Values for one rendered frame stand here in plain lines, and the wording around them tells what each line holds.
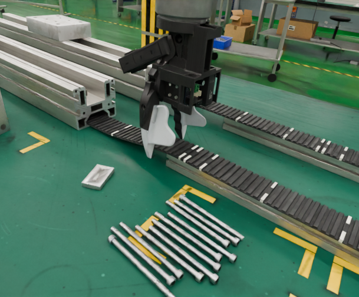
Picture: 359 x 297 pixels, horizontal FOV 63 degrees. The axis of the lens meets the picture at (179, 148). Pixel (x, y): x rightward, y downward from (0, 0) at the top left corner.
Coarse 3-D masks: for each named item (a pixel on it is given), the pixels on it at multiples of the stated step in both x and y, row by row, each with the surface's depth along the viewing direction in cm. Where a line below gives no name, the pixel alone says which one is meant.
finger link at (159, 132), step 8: (152, 112) 43; (160, 112) 43; (168, 112) 43; (152, 120) 44; (160, 120) 44; (152, 128) 44; (160, 128) 44; (168, 128) 43; (144, 136) 45; (152, 136) 45; (160, 136) 44; (168, 136) 43; (144, 144) 46; (152, 144) 46; (160, 144) 44; (168, 144) 43; (152, 152) 47
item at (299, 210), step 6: (300, 198) 40; (306, 198) 40; (294, 204) 39; (300, 204) 39; (306, 204) 39; (294, 210) 38; (300, 210) 38; (306, 210) 38; (294, 216) 37; (300, 216) 37
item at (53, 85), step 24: (0, 48) 80; (24, 48) 72; (0, 72) 69; (24, 72) 61; (48, 72) 59; (72, 72) 63; (96, 72) 61; (24, 96) 66; (48, 96) 59; (72, 96) 54; (96, 96) 61; (72, 120) 57
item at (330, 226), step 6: (330, 210) 38; (330, 216) 37; (336, 216) 38; (342, 216) 37; (324, 222) 36; (330, 222) 36; (336, 222) 36; (324, 228) 35; (330, 228) 36; (336, 228) 36; (324, 234) 35; (330, 234) 35; (336, 234) 35
